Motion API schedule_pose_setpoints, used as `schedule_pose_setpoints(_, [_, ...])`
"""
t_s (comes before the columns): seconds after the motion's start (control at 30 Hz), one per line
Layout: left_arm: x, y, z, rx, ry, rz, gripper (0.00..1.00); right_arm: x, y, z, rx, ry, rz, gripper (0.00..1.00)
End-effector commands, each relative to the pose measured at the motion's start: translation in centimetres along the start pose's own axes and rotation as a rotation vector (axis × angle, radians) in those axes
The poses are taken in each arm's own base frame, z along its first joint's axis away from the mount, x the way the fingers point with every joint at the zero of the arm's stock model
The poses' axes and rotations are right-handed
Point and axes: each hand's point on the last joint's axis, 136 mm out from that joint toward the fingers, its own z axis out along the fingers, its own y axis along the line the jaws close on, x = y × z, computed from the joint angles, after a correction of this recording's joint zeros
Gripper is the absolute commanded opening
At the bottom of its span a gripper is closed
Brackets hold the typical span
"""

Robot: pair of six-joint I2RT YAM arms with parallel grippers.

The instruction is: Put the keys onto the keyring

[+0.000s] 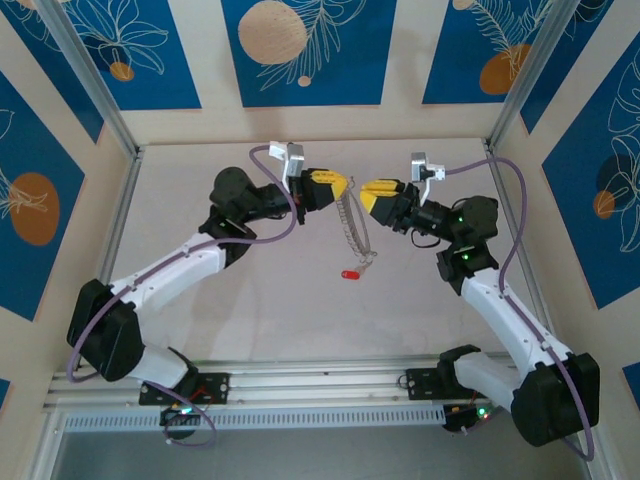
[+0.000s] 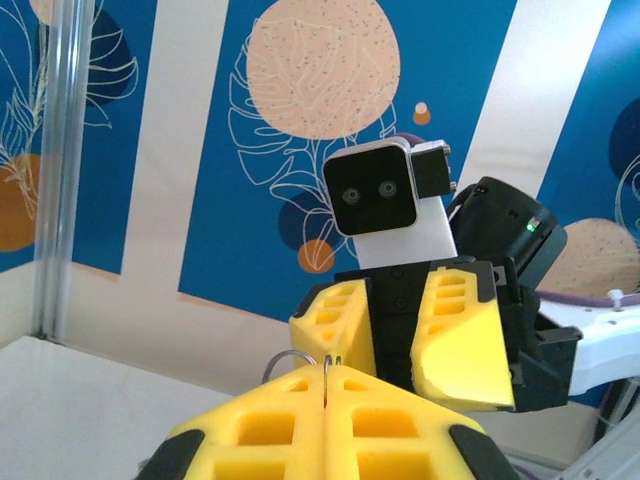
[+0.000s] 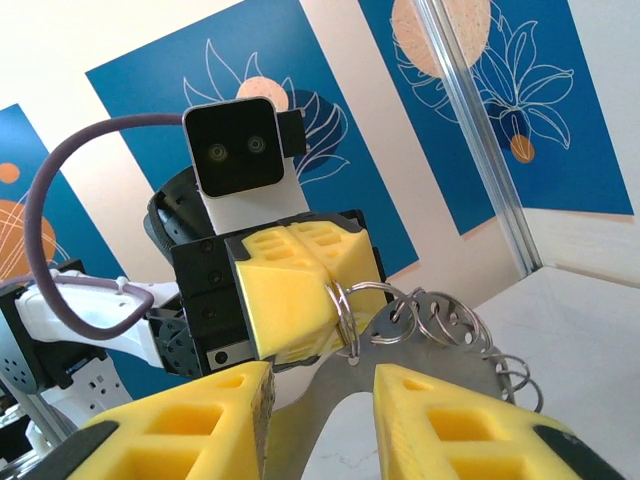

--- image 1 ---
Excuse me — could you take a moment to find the silver metal chain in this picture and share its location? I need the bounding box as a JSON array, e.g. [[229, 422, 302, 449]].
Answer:
[[335, 173, 379, 264]]

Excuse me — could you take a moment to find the key with red head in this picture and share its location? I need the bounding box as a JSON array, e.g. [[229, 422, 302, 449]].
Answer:
[[339, 259, 374, 281]]

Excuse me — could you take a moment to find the controller board with LED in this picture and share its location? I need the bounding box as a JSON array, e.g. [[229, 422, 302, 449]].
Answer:
[[159, 404, 201, 441], [442, 402, 501, 436]]

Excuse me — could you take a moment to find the aluminium side rail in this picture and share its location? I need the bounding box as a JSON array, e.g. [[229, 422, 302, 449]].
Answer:
[[72, 147, 146, 374], [484, 139, 596, 401]]

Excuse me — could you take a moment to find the aluminium frame post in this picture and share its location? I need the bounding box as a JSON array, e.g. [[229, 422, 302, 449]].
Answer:
[[37, 0, 144, 159], [487, 0, 616, 151]]

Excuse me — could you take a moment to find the wide aluminium base rail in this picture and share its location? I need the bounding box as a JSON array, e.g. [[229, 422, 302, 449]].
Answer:
[[42, 354, 594, 414]]

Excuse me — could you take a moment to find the grey slotted cable duct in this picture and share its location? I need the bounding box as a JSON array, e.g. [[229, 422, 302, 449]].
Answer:
[[62, 404, 451, 434]]

